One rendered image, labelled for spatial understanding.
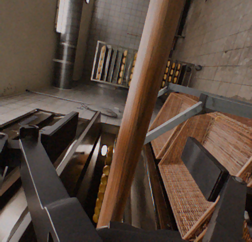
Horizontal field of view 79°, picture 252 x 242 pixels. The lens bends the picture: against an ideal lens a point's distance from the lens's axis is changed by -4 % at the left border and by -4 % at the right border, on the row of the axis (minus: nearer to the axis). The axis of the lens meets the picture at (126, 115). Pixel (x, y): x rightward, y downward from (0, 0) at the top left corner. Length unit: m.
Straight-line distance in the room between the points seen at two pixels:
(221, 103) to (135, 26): 4.81
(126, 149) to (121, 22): 5.16
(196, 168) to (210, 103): 0.41
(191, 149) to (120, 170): 0.08
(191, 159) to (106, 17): 5.25
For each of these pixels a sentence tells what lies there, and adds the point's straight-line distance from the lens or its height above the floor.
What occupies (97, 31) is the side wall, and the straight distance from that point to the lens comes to 5.30.
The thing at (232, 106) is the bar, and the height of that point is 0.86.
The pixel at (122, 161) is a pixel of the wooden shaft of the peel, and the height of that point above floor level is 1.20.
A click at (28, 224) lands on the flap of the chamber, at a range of 0.60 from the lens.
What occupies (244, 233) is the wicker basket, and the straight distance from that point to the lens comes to 0.81.
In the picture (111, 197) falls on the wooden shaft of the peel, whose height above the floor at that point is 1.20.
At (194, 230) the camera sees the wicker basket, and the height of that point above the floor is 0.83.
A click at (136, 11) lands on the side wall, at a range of 5.37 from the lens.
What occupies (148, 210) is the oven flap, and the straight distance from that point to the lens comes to 0.88.
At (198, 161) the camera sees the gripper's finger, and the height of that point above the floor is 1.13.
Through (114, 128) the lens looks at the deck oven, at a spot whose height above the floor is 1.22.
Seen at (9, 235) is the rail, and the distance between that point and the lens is 0.60.
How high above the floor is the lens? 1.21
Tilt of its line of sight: 3 degrees down
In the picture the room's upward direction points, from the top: 78 degrees counter-clockwise
